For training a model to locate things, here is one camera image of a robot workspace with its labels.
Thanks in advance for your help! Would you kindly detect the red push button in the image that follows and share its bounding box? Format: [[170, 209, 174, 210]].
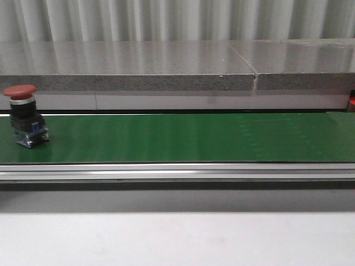
[[3, 84, 49, 148]]

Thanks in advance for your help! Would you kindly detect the grey stone slab left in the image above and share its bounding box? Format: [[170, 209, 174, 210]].
[[1, 41, 254, 92]]

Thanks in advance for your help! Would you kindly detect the grey stone slab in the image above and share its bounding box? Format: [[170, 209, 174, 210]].
[[1, 41, 254, 92], [229, 39, 354, 92]]

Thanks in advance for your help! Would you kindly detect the grey stone slab right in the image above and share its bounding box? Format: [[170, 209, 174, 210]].
[[229, 39, 354, 92]]

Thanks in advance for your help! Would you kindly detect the green conveyor belt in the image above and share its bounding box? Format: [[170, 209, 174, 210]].
[[1, 112, 354, 163]]

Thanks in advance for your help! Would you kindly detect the red plastic tray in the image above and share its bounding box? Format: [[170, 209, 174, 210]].
[[347, 90, 355, 112]]

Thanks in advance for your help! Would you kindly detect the white pleated curtain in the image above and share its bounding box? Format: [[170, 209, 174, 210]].
[[1, 1, 354, 41]]

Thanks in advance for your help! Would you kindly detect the aluminium conveyor frame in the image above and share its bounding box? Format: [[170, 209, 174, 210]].
[[1, 162, 354, 183]]

